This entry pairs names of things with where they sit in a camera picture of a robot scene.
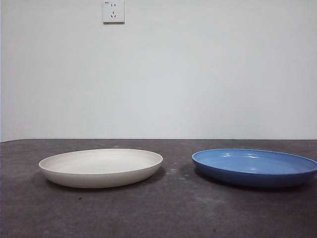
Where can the blue round plate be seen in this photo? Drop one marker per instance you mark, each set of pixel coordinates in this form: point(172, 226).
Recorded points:
point(247, 178)

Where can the white round plate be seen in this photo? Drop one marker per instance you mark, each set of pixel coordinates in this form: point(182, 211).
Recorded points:
point(99, 173)

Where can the white wall socket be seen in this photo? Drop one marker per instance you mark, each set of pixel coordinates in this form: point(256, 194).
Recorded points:
point(114, 18)

